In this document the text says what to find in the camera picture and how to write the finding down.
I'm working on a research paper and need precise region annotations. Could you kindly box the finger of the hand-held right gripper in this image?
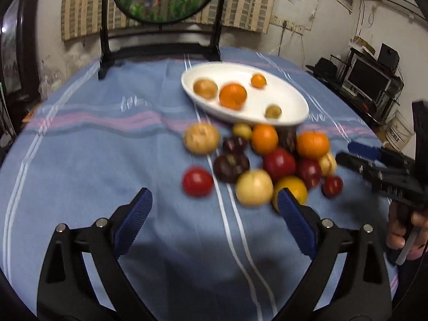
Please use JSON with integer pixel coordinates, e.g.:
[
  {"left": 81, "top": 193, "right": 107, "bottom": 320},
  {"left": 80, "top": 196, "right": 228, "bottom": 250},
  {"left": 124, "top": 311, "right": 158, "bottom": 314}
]
[
  {"left": 347, "top": 141, "right": 416, "bottom": 168},
  {"left": 335, "top": 152, "right": 402, "bottom": 188}
]

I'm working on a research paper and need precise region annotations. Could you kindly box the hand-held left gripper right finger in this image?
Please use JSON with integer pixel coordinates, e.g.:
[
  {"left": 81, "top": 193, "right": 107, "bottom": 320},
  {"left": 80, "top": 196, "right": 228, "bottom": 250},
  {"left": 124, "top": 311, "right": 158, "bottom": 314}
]
[{"left": 272, "top": 187, "right": 393, "bottom": 321}]

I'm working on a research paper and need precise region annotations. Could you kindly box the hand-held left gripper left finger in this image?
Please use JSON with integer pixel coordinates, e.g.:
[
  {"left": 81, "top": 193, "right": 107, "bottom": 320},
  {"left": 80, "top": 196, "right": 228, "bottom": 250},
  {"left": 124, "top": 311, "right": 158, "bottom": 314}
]
[{"left": 37, "top": 187, "right": 158, "bottom": 321}]

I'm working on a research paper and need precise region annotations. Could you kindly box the pale tan fruit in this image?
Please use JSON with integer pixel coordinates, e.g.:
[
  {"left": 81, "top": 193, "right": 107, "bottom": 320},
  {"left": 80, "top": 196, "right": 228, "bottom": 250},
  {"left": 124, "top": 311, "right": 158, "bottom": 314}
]
[{"left": 318, "top": 152, "right": 338, "bottom": 176}]

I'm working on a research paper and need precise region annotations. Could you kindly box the small red fruit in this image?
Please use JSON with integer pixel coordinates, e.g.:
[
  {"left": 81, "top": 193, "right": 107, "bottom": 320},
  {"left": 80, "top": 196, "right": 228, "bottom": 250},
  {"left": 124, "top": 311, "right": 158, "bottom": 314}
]
[{"left": 322, "top": 175, "right": 344, "bottom": 198}]

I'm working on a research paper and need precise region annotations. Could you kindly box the large yellow-orange fruit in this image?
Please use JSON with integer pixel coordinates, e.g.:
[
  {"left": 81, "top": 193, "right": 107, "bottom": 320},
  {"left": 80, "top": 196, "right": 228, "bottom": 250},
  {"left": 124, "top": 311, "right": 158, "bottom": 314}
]
[{"left": 272, "top": 175, "right": 308, "bottom": 213}]

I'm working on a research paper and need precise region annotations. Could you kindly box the orange tangerine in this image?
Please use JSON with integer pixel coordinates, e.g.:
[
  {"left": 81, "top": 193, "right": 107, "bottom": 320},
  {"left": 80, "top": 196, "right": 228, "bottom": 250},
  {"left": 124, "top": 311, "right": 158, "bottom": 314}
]
[
  {"left": 251, "top": 124, "right": 279, "bottom": 155},
  {"left": 296, "top": 131, "right": 330, "bottom": 159},
  {"left": 219, "top": 83, "right": 248, "bottom": 110}
]

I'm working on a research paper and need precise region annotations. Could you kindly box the red apple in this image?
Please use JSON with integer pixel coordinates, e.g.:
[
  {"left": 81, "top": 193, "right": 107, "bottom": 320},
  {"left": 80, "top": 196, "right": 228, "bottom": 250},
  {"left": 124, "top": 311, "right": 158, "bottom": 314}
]
[{"left": 296, "top": 159, "right": 323, "bottom": 189}]

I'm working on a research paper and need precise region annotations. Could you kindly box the large pale yellow fruit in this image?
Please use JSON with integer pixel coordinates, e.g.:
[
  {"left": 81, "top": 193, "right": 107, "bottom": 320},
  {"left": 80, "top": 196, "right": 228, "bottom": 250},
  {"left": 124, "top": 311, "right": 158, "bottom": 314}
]
[{"left": 235, "top": 169, "right": 274, "bottom": 206}]

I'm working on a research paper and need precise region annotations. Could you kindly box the large red plum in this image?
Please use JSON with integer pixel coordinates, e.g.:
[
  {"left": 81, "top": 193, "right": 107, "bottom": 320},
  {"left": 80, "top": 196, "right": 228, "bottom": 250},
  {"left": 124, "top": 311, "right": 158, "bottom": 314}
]
[{"left": 262, "top": 147, "right": 297, "bottom": 183}]

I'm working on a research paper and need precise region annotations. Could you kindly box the red tomato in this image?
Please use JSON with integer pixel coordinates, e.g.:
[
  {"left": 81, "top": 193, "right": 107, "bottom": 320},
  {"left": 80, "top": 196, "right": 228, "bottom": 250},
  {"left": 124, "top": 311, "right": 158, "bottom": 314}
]
[{"left": 182, "top": 167, "right": 215, "bottom": 197}]

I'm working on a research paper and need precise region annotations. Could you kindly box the white oval plate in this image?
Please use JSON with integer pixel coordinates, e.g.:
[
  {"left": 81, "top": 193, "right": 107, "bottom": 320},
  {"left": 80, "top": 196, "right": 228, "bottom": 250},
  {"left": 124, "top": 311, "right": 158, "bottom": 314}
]
[{"left": 181, "top": 62, "right": 309, "bottom": 126}]

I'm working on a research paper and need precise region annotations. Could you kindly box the small yellow-green fruit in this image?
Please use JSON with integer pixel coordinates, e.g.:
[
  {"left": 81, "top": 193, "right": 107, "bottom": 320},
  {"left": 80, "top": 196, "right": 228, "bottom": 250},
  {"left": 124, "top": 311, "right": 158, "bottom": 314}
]
[{"left": 232, "top": 123, "right": 253, "bottom": 141}]

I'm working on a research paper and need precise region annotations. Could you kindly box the person's right hand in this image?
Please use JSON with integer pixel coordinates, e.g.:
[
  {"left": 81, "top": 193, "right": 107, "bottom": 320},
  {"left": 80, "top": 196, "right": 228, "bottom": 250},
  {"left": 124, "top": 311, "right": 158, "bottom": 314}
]
[{"left": 386, "top": 202, "right": 428, "bottom": 259}]

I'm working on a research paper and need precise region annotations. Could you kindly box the white bucket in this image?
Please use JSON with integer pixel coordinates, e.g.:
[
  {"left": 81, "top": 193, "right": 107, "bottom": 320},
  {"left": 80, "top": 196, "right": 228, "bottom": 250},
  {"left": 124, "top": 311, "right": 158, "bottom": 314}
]
[{"left": 384, "top": 110, "right": 415, "bottom": 152}]

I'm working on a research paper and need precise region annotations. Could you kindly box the blue striped tablecloth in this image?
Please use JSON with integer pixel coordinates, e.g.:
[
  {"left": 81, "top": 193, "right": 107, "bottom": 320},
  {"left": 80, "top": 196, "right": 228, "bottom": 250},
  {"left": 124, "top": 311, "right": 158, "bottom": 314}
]
[{"left": 0, "top": 47, "right": 402, "bottom": 321}]

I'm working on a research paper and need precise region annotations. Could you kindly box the dark brown passion fruit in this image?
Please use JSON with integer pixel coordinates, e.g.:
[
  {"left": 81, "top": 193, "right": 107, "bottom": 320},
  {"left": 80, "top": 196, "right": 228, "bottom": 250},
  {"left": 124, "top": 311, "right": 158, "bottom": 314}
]
[{"left": 277, "top": 126, "right": 298, "bottom": 152}]

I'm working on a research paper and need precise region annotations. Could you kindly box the black media stand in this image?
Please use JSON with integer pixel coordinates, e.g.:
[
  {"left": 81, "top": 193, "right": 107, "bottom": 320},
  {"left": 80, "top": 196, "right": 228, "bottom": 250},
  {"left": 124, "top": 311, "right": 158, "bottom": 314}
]
[{"left": 306, "top": 47, "right": 405, "bottom": 124}]

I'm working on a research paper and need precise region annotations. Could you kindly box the computer monitor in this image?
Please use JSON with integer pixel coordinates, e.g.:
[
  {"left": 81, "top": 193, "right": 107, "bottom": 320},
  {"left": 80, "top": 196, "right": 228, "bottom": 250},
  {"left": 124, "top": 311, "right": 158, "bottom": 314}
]
[{"left": 346, "top": 57, "right": 392, "bottom": 99}]

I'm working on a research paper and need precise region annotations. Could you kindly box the dark purple mangosteen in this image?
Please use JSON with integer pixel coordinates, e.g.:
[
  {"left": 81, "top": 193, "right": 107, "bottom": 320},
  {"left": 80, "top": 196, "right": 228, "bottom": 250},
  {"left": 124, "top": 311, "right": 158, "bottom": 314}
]
[{"left": 213, "top": 153, "right": 251, "bottom": 184}]

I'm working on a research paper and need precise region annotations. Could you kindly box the black speaker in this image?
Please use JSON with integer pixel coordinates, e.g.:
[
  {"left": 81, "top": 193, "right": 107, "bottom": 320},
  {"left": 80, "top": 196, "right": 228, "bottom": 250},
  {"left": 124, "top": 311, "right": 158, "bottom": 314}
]
[{"left": 379, "top": 43, "right": 400, "bottom": 71}]

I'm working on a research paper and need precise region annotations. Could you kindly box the small dark purple fruit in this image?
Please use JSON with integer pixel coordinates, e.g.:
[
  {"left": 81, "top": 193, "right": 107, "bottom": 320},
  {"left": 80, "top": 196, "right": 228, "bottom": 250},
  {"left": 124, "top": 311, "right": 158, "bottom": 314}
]
[{"left": 222, "top": 136, "right": 249, "bottom": 154}]

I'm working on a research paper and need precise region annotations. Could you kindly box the large tan round fruit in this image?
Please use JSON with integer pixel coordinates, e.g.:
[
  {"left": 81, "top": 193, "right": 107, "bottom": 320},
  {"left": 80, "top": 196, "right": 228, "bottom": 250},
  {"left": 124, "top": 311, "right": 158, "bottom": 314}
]
[{"left": 183, "top": 123, "right": 221, "bottom": 155}]

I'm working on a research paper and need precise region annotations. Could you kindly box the round fish panel black stand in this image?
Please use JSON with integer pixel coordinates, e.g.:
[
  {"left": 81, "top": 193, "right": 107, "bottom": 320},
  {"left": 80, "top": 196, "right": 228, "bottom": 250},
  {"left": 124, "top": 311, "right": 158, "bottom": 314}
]
[{"left": 98, "top": 0, "right": 230, "bottom": 80}]

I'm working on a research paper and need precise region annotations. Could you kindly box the striped bamboo blind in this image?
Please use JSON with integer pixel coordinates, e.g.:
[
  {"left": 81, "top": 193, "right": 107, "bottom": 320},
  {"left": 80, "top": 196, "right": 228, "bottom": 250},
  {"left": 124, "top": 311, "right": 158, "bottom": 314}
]
[{"left": 61, "top": 0, "right": 280, "bottom": 42}]

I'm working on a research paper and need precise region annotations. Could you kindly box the wall power socket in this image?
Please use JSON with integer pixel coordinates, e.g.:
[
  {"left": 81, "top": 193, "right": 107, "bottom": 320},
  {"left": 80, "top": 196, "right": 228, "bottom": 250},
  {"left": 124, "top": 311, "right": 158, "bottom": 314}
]
[{"left": 269, "top": 15, "right": 306, "bottom": 36}]

